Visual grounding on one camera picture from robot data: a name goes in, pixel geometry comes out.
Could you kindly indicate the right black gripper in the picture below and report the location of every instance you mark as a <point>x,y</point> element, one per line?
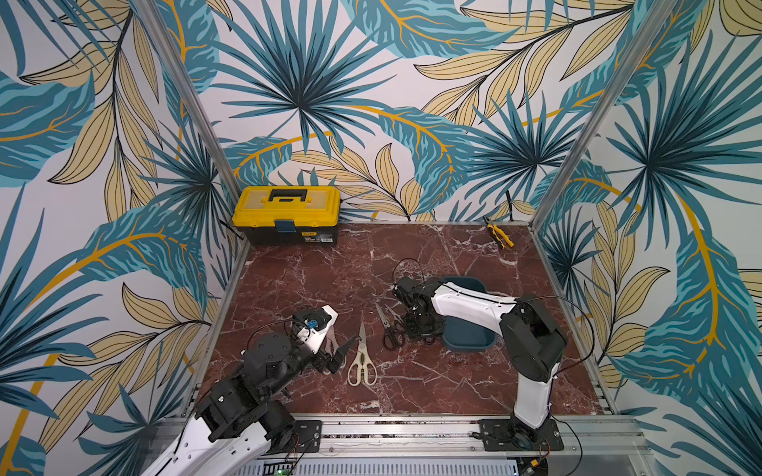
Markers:
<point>417,325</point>

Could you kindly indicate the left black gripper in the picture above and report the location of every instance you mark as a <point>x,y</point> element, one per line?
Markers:
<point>324,360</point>

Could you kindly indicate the small black scissors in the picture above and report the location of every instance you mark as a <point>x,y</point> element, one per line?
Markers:
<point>397,321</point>

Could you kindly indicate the cream handled kitchen scissors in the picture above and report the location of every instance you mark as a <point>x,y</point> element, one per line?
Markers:
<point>362,370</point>

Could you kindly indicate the teal plastic storage box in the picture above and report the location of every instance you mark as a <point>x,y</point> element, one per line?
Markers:
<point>464,336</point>

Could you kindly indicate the black handled scissors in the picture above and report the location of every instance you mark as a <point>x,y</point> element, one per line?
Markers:
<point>392,339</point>

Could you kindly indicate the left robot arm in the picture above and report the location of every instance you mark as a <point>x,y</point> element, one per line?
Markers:
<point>240,419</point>

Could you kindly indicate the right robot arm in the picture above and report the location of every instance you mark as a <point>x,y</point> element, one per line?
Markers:
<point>533,342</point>

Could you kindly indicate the yellow black toolbox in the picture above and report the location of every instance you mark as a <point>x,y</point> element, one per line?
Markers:
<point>288,215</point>

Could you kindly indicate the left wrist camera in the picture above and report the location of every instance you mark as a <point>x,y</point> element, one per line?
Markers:
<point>310,327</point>

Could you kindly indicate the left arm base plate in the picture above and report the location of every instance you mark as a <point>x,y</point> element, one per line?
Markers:
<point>303,436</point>

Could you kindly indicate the yellow handled pliers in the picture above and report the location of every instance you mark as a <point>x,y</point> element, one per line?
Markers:
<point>497,234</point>

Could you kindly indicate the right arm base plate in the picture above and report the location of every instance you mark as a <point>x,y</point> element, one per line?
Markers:
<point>509,434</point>

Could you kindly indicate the aluminium front rail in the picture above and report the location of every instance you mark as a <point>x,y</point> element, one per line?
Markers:
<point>403,445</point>

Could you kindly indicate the right metal frame post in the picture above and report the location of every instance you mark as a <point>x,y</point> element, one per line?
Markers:
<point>632,58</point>

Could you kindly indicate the metal frame post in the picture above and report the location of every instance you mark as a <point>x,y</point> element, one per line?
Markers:
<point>632,58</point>
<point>163,42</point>

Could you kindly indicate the left metal frame post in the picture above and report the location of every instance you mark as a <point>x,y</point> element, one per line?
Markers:
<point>163,42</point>

